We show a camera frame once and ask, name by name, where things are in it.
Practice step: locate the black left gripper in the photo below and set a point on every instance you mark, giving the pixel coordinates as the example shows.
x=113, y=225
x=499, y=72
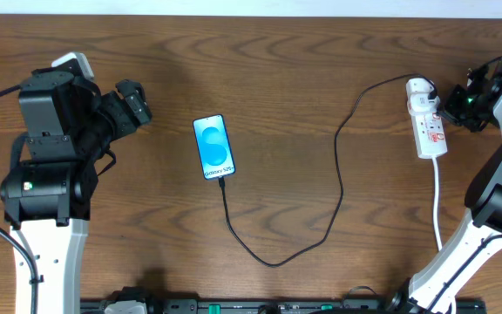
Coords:
x=126, y=110

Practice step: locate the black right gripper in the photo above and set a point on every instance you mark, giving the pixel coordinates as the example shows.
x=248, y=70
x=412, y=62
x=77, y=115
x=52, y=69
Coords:
x=458, y=109

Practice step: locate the blue screen Galaxy smartphone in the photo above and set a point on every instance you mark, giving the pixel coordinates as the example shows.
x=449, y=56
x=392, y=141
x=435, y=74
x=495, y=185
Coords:
x=214, y=148

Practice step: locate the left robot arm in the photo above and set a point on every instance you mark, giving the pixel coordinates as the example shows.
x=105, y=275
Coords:
x=47, y=192

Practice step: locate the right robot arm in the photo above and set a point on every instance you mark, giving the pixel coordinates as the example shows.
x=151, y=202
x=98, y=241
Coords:
x=479, y=235

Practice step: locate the white USB charger adapter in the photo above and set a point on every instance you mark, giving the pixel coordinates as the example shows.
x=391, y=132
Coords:
x=420, y=88

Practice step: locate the white power strip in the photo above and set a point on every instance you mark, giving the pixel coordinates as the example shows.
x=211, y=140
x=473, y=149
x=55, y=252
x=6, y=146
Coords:
x=427, y=126

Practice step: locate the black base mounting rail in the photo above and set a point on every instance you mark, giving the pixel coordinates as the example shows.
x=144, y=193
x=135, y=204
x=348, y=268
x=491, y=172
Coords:
x=360, y=299

